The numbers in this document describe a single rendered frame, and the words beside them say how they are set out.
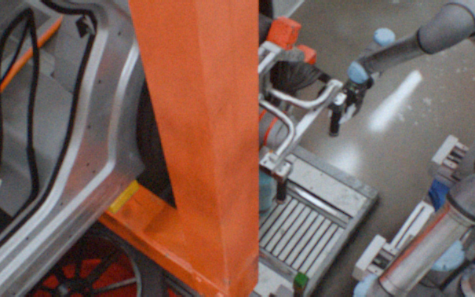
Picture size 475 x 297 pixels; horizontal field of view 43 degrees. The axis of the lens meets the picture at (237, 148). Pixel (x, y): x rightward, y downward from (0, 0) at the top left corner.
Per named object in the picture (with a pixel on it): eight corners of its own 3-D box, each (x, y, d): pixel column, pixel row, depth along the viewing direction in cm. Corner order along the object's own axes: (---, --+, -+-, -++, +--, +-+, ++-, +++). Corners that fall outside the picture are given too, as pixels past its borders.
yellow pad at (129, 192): (112, 168, 226) (109, 161, 222) (140, 187, 221) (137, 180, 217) (86, 195, 220) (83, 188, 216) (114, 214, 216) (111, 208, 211)
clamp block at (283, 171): (268, 159, 200) (268, 150, 196) (290, 173, 197) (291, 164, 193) (258, 170, 198) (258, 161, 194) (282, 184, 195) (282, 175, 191)
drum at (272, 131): (257, 111, 226) (257, 86, 215) (305, 138, 219) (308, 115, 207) (235, 137, 220) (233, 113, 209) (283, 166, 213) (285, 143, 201)
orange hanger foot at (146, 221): (119, 185, 241) (100, 134, 212) (224, 257, 223) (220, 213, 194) (89, 215, 234) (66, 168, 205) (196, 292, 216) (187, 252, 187)
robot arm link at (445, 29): (464, 53, 173) (358, 91, 217) (481, 30, 178) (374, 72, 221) (440, 21, 171) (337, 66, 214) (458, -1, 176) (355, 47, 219)
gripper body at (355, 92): (340, 87, 216) (357, 66, 221) (337, 102, 223) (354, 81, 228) (359, 97, 213) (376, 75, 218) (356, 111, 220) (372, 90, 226)
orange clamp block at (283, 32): (274, 40, 209) (283, 16, 205) (293, 49, 206) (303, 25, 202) (264, 42, 203) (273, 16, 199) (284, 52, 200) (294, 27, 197)
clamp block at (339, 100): (323, 93, 215) (324, 83, 211) (345, 104, 212) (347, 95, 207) (315, 102, 213) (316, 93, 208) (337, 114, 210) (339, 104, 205)
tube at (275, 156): (257, 100, 204) (257, 79, 195) (306, 126, 198) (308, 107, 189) (226, 135, 197) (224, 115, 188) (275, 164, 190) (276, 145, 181)
